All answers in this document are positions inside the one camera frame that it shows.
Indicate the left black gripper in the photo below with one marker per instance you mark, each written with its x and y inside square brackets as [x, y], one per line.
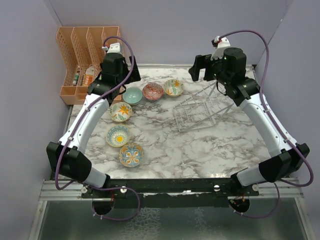
[135, 76]

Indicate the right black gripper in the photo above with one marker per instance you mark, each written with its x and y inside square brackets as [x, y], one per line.
[202, 62]

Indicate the yellow flower bowl back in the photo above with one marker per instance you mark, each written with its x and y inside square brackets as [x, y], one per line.
[174, 87]

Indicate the yellow flower bowl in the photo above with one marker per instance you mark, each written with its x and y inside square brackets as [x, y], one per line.
[174, 87]
[120, 111]

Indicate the yellow flower bowl front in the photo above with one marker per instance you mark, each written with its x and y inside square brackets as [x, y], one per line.
[120, 111]

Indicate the yellow dotted sun bowl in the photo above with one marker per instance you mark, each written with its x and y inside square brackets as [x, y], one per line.
[118, 135]

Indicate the blue orange floral bowl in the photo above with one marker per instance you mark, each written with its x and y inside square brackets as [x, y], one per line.
[131, 155]

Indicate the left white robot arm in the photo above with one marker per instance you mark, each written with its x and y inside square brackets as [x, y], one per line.
[67, 156]

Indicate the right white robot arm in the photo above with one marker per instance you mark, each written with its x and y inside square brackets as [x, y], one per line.
[286, 155]

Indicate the light teal bowl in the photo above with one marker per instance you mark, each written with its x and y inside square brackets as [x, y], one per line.
[132, 95]

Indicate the orange plastic file organizer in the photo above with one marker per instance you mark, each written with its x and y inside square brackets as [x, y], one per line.
[81, 49]

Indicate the red patterned bowl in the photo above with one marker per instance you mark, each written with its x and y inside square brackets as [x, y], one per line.
[152, 91]

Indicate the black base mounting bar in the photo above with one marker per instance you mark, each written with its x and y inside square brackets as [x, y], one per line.
[123, 197]

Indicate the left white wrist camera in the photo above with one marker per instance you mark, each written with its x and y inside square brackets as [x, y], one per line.
[113, 48]

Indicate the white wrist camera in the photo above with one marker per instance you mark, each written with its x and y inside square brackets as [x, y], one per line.
[220, 44]
[113, 48]

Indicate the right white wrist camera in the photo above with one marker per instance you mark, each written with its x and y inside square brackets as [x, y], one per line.
[220, 44]

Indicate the white wire dish rack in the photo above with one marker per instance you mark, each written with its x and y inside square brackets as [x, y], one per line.
[201, 110]

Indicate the aluminium frame rail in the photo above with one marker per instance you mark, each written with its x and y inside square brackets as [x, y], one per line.
[50, 190]

